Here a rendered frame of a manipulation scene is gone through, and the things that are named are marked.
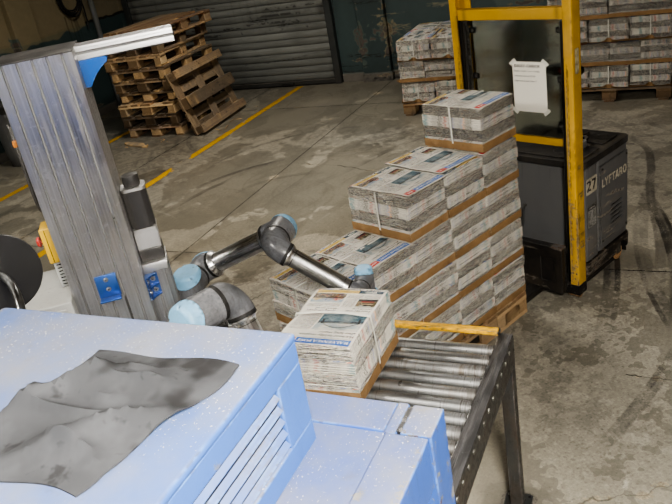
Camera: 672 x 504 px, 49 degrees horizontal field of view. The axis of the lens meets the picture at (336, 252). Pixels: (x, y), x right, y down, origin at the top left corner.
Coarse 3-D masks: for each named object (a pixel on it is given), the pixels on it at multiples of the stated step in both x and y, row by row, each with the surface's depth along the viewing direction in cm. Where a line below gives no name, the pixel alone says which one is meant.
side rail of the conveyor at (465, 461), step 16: (512, 336) 267; (496, 352) 260; (512, 352) 268; (496, 368) 251; (512, 368) 269; (480, 384) 245; (496, 384) 246; (480, 400) 238; (496, 400) 246; (480, 416) 231; (464, 432) 225; (480, 432) 228; (464, 448) 219; (480, 448) 228; (464, 464) 213; (464, 480) 210; (464, 496) 212
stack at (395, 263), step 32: (448, 224) 359; (480, 224) 378; (320, 256) 346; (352, 256) 341; (384, 256) 335; (416, 256) 348; (448, 256) 365; (480, 256) 384; (288, 288) 326; (320, 288) 318; (384, 288) 336; (416, 288) 352; (448, 288) 370; (480, 288) 390; (416, 320) 358; (448, 320) 375
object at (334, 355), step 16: (304, 320) 257; (320, 320) 255; (336, 320) 253; (304, 336) 246; (320, 336) 245; (336, 336) 243; (352, 336) 241; (368, 336) 248; (304, 352) 244; (320, 352) 241; (336, 352) 239; (352, 352) 237; (368, 352) 249; (304, 368) 248; (320, 368) 245; (336, 368) 243; (352, 368) 240; (368, 368) 250; (304, 384) 252; (320, 384) 249; (336, 384) 246; (352, 384) 243
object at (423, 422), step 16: (400, 416) 120; (416, 416) 119; (432, 416) 118; (384, 432) 117; (400, 432) 117; (416, 432) 115; (432, 432) 115; (432, 448) 115; (448, 448) 123; (432, 464) 116; (448, 464) 123; (448, 480) 123; (432, 496) 120; (448, 496) 124
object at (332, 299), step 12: (324, 288) 276; (336, 288) 273; (312, 300) 269; (324, 300) 267; (336, 300) 265; (348, 300) 263; (360, 300) 262; (372, 300) 260; (384, 300) 261; (384, 312) 261; (384, 324) 262; (384, 336) 262; (384, 348) 262
